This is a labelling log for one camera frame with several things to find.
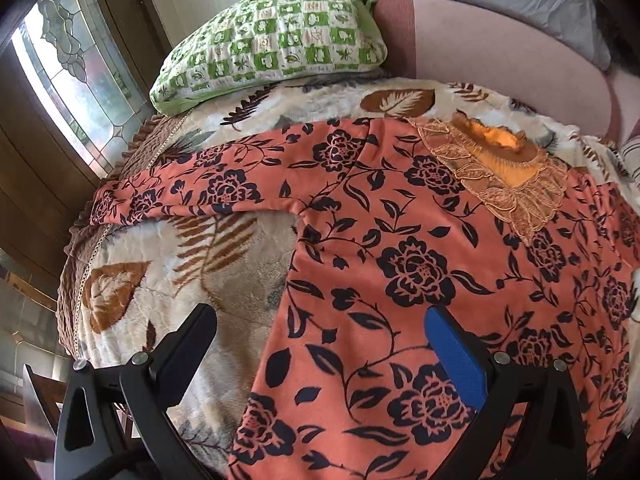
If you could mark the stained glass window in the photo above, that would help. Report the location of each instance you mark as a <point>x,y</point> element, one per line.
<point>80,77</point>

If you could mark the cream leaf-pattern blanket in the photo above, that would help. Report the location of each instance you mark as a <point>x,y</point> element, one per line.
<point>146,278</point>

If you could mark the striped beige pillow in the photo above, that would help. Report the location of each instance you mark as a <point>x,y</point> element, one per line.
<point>630,152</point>

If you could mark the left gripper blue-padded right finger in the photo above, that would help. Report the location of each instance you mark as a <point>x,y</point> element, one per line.
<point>550,442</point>

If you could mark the pink upholstered headboard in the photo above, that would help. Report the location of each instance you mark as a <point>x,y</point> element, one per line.
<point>451,41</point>

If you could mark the green checkered pillow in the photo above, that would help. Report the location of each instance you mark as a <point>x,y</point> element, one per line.
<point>256,42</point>

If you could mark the orange floral garment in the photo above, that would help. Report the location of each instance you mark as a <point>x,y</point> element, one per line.
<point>535,258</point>

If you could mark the brown lace bed cover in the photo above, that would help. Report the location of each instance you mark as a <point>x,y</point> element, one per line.
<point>142,151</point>

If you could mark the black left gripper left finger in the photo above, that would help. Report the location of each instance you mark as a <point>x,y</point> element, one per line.
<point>114,422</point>

